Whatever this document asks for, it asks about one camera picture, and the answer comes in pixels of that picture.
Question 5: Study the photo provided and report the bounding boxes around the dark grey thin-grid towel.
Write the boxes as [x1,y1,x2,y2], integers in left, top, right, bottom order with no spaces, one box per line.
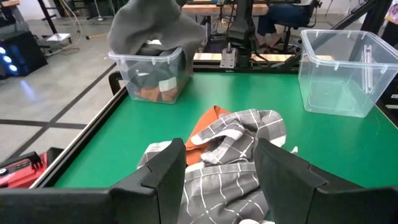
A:
[136,141,270,224]

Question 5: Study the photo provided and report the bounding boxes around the black rig support strut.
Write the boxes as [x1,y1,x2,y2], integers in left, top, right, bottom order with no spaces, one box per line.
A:
[310,0,393,63]

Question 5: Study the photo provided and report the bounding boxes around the red portable power unit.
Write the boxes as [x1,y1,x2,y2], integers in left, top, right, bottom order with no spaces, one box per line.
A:
[0,151,48,189]

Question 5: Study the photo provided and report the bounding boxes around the black box with blue lights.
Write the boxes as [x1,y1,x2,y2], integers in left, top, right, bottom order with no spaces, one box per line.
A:
[0,30,49,79]

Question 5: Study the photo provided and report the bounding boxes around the black aluminium table frame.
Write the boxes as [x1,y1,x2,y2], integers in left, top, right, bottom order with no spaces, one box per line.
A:
[29,60,398,189]

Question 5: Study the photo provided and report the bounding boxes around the black office chair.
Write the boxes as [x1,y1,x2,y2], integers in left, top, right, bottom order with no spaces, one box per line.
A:
[278,0,323,54]

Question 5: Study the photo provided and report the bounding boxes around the wooden desk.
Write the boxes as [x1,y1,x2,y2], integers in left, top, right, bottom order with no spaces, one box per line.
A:
[182,2,270,17]

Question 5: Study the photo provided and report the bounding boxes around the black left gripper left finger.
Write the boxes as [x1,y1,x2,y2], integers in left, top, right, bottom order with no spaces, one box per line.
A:
[0,138,187,224]

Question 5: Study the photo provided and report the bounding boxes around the clear plastic bin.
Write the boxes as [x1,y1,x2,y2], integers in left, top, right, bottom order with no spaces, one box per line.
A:
[108,46,192,105]
[298,29,398,118]

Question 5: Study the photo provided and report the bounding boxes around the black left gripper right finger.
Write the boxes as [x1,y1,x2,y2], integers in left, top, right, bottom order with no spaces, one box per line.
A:
[254,138,398,224]

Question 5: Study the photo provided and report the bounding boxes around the mid grey plain towel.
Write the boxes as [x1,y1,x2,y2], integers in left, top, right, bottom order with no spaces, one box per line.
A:
[107,0,206,65]

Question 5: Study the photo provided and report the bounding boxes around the grey towel wide white bands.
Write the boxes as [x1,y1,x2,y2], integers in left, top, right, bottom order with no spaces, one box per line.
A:
[190,108,287,166]

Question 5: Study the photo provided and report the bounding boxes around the person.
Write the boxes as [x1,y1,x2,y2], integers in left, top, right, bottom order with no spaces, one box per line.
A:
[256,0,312,47]

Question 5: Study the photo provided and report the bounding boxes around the orange towel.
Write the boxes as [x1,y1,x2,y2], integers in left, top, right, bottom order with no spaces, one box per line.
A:
[134,85,178,103]
[185,105,231,166]

